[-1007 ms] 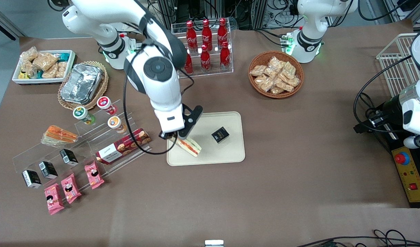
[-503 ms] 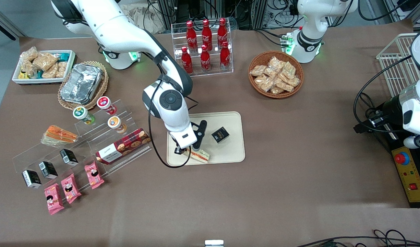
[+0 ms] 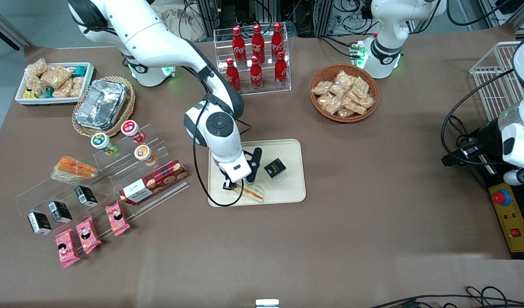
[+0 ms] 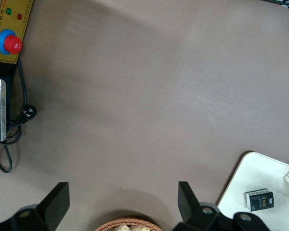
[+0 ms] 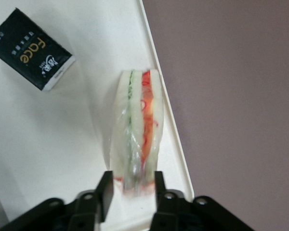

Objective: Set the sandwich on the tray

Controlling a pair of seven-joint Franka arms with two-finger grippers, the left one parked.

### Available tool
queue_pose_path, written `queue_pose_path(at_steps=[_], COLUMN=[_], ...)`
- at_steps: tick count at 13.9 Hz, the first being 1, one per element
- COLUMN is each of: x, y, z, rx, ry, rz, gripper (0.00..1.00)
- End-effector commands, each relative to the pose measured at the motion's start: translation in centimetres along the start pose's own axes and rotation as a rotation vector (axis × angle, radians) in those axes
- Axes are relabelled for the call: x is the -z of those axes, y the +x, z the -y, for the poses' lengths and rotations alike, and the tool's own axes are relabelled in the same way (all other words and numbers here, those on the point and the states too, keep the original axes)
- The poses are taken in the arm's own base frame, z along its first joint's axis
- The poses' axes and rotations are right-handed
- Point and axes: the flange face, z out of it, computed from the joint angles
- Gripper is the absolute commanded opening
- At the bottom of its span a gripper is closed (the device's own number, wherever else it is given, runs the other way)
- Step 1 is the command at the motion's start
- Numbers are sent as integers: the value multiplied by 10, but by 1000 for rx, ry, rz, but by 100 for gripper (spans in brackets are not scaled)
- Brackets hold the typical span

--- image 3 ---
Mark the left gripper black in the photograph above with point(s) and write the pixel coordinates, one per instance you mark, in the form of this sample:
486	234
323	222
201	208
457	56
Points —
487	137

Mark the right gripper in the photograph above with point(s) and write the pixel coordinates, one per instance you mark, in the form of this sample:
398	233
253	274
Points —
228	184

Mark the triangle sandwich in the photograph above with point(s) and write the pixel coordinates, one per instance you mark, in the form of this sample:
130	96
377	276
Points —
73	168
254	194

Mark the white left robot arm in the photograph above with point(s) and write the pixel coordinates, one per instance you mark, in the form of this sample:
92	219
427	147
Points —
390	25

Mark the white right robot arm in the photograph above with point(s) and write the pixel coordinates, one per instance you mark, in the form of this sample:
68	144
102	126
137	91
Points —
159	38

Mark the beige plastic tray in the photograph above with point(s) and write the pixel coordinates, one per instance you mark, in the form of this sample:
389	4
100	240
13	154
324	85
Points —
287	190

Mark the black box with gold print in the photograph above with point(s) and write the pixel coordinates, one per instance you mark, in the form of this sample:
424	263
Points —
275	168

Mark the red emergency stop button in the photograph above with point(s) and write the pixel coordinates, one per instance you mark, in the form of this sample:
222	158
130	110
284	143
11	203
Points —
501	197

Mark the round brown wicker basket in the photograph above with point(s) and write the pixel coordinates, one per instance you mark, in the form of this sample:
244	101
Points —
319	111

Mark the red cola bottle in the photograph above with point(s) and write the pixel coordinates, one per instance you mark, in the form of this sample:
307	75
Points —
277	39
238	42
256	75
281	70
233	72
258	40

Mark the yellow control box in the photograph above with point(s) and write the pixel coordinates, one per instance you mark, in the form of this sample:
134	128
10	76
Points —
516	222

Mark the clear bag of beige snacks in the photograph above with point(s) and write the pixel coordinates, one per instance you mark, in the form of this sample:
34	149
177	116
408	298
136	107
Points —
344	78
355	105
367	102
329	103
345	112
321	87
361	87
338	90

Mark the red plaid cookie box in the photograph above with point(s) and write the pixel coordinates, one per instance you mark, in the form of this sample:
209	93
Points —
152	183

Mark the orange lid cup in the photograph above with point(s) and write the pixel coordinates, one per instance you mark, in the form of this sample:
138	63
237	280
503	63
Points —
144	154

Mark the clear acrylic bottle rack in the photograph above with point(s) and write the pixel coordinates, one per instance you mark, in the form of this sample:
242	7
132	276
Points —
219	47

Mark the red lid cup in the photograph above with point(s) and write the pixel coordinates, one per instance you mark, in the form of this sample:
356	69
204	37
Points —
131	129

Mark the oval light wicker basket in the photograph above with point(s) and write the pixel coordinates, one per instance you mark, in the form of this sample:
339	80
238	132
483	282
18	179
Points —
131	102

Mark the small silver white device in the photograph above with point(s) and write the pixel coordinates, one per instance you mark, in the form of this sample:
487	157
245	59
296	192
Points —
267	303

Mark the clear acrylic stepped display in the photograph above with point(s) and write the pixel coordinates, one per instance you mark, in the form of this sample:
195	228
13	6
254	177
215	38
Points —
108	173

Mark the pink snack packet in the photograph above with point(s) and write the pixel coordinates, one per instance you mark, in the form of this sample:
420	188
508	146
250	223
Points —
88	234
66	248
117	218

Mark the green lid cup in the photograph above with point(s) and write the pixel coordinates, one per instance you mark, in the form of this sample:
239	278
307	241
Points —
102	142

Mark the crumpled beige paper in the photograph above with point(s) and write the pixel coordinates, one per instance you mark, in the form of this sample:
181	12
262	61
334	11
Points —
180	21

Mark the silver foil container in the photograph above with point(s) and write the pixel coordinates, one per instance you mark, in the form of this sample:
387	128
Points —
101	105

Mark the small black carton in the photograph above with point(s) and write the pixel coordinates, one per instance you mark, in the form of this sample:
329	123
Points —
86	196
39	223
60	211

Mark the white rectangular bin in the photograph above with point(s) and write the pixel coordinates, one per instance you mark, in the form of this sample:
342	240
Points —
90	77

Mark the small beige snack bag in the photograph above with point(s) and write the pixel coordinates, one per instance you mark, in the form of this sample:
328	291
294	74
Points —
77	86
64	90
36	68
37	86

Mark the teal snack wrapper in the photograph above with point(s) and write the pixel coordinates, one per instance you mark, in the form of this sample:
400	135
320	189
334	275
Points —
78	69

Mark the large beige snack bag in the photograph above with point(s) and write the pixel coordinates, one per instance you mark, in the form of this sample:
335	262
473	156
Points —
55	76

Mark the yellow snack packet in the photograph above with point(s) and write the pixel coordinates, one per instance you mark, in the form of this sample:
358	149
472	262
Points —
28	93

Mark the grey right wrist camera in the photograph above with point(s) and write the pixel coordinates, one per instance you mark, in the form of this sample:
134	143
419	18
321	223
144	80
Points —
229	185

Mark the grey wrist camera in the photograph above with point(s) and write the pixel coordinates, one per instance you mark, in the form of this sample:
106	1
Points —
518	176
229	185

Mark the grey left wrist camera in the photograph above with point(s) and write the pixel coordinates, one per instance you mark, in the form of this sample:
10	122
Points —
518	176

